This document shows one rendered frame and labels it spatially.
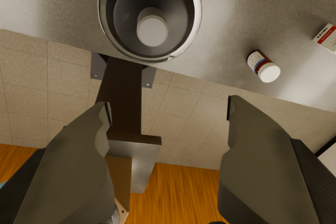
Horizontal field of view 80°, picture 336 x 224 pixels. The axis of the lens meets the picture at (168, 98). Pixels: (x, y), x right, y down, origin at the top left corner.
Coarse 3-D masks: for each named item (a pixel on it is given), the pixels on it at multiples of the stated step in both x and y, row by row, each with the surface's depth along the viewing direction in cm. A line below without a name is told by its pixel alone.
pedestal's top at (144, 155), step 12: (108, 132) 67; (120, 132) 68; (120, 144) 66; (132, 144) 67; (144, 144) 67; (156, 144) 68; (132, 156) 71; (144, 156) 71; (156, 156) 72; (132, 168) 75; (144, 168) 76; (132, 180) 80; (144, 180) 81; (132, 192) 85
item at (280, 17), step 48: (0, 0) 38; (48, 0) 39; (96, 0) 40; (240, 0) 42; (288, 0) 43; (96, 48) 46; (192, 48) 48; (240, 48) 49; (288, 48) 51; (288, 96) 60
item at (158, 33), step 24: (120, 0) 19; (144, 0) 19; (168, 0) 19; (192, 0) 20; (120, 24) 20; (144, 24) 17; (168, 24) 20; (192, 24) 22; (144, 48) 22; (168, 48) 22
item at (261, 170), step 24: (240, 120) 9; (264, 120) 9; (240, 144) 8; (264, 144) 8; (288, 144) 8; (240, 168) 7; (264, 168) 7; (288, 168) 7; (240, 192) 6; (264, 192) 6; (288, 192) 6; (240, 216) 6; (264, 216) 5; (288, 216) 5; (312, 216) 5
